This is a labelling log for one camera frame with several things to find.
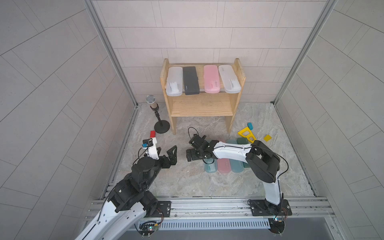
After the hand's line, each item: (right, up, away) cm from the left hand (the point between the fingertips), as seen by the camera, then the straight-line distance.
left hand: (172, 147), depth 69 cm
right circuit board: (+50, -39, +3) cm, 63 cm away
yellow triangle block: (+45, +1, +28) cm, 53 cm away
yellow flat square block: (+57, 0, +28) cm, 63 cm away
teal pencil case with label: (+19, -14, +16) cm, 28 cm away
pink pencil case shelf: (+26, -14, +16) cm, 34 cm away
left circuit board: (-11, -35, -4) cm, 37 cm away
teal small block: (+47, +8, +33) cm, 59 cm away
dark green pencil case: (+41, -2, +25) cm, 48 cm away
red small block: (-18, +2, +28) cm, 34 cm away
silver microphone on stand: (-14, +7, +32) cm, 36 cm away
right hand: (+8, -10, +22) cm, 25 cm away
